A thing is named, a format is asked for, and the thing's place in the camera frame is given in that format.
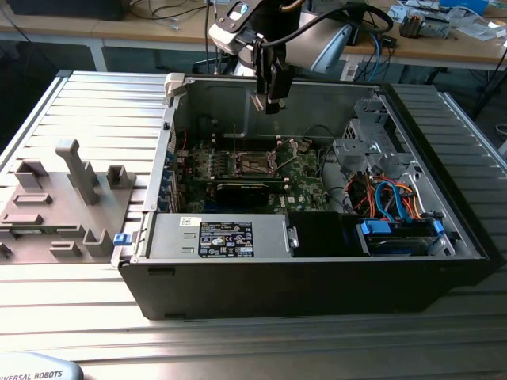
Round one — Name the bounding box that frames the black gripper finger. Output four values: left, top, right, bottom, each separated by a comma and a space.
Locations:
253, 38, 277, 96
264, 56, 295, 116

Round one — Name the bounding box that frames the silver CPU chip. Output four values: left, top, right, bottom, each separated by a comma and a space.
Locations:
251, 93, 287, 112

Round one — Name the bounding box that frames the black RAM slot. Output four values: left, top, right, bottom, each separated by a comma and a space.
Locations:
215, 134, 279, 150

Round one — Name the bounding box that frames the metal socket cover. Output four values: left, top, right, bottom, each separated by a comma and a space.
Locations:
269, 137, 299, 172

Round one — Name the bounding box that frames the CPU socket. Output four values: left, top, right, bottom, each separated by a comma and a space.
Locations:
234, 152, 278, 177

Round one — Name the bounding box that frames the CPU cooler heat sink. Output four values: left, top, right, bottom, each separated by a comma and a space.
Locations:
398, 10, 423, 39

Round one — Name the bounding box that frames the white power strip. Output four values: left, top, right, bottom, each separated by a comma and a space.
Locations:
340, 55, 360, 82

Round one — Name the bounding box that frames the black upright box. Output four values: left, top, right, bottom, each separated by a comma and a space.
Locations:
347, 3, 368, 45

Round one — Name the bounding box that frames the metal disk bay cage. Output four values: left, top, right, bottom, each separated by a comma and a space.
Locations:
331, 98, 421, 187

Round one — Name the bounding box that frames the green motherboard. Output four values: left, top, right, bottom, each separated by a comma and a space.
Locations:
173, 136, 334, 213

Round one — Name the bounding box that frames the black graphics card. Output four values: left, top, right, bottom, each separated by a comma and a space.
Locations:
209, 177, 287, 207

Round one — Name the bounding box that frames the wooden desk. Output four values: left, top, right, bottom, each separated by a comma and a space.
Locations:
340, 0, 507, 120
0, 0, 246, 72

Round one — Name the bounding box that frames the blue expansion card retainer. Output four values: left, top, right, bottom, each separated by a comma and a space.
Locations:
157, 130, 179, 211

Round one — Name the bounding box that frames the black plastic fan shroud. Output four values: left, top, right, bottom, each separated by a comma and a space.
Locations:
287, 211, 357, 258

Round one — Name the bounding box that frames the hard disk in blue carrier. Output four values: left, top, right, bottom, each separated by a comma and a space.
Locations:
355, 218, 447, 257

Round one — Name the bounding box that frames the grey power supply unit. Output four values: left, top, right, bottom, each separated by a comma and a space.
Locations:
147, 213, 290, 260

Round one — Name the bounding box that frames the blue box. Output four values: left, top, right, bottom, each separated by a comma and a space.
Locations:
439, 0, 489, 15

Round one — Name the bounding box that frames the black device case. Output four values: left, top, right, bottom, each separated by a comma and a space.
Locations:
6, 0, 126, 21

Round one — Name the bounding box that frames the black PC case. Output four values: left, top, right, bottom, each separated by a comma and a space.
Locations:
117, 73, 504, 321

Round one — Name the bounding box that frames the clear plastic bag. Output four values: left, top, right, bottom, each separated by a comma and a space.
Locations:
455, 15, 507, 41

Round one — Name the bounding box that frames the grey parts rack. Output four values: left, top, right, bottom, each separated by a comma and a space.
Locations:
0, 138, 138, 265

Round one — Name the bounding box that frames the pale blue teach pendant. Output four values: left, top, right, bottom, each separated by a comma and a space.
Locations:
0, 351, 85, 380

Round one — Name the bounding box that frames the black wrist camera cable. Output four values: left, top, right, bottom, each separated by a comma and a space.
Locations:
261, 2, 395, 48

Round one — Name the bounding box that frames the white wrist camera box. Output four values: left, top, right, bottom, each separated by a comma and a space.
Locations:
208, 0, 262, 56

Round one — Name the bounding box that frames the black hanging cable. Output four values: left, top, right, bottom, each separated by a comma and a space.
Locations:
202, 0, 223, 76

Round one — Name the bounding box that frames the beige case release handle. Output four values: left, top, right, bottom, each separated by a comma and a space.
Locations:
164, 73, 187, 106

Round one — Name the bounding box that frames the blue hanging cable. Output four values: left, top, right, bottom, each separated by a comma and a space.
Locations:
369, 32, 394, 77

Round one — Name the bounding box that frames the grey metal drive bracket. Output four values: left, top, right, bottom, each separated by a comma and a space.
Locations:
421, 16, 452, 40

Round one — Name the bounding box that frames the orange wire bundle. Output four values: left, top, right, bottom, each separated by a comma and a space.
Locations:
348, 177, 425, 221

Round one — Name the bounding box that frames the blue flat wire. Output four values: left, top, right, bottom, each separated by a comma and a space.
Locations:
374, 180, 414, 223

